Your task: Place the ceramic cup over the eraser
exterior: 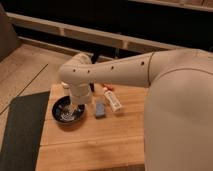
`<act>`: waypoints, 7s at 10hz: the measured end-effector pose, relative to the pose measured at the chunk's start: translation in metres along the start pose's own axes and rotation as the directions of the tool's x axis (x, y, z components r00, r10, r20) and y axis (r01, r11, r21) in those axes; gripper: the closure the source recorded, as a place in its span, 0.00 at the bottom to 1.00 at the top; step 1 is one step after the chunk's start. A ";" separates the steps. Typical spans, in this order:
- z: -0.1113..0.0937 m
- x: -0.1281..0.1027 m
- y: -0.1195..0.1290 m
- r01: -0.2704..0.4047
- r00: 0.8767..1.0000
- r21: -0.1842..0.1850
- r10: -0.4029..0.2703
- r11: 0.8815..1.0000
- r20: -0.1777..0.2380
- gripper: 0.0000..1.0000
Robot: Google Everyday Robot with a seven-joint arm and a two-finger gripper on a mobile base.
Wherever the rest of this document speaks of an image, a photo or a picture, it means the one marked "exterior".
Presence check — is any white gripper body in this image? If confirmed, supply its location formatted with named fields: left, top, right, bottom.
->
left=69, top=83, right=92, bottom=105

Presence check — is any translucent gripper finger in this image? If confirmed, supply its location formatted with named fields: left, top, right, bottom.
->
left=67, top=103, right=78, bottom=117

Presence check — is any white ceramic cup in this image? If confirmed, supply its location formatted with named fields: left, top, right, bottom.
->
left=61, top=81, right=70, bottom=89

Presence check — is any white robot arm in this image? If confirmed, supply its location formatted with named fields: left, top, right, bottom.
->
left=59, top=48, right=213, bottom=171

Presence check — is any black ceramic bowl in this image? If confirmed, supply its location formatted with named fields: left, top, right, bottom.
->
left=52, top=96, right=85, bottom=124

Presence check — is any blue eraser block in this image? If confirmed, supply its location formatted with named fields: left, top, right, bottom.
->
left=95, top=99, right=105, bottom=118

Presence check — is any black rectangular block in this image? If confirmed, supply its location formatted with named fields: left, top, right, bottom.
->
left=89, top=83, right=95, bottom=92

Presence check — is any white glue bottle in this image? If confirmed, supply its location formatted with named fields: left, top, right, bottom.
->
left=103, top=87, right=122, bottom=112

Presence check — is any dark green mat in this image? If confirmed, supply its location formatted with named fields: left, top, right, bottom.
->
left=0, top=91, right=50, bottom=171

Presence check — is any wooden board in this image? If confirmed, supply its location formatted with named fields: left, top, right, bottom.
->
left=36, top=84, right=147, bottom=171

